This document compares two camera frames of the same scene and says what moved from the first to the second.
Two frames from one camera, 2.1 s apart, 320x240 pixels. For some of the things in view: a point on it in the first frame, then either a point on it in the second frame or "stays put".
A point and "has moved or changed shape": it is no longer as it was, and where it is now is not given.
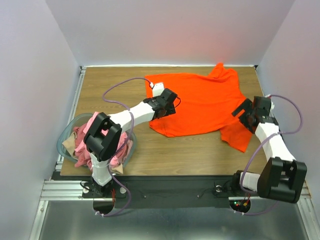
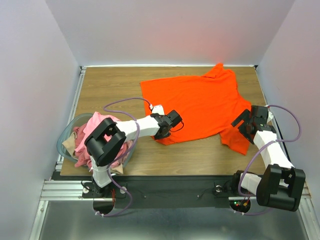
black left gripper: (170, 110) → (158, 137)
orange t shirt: (204, 106) has moved or changed shape
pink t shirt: (83, 156) stays put
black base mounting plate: (169, 191) stays put
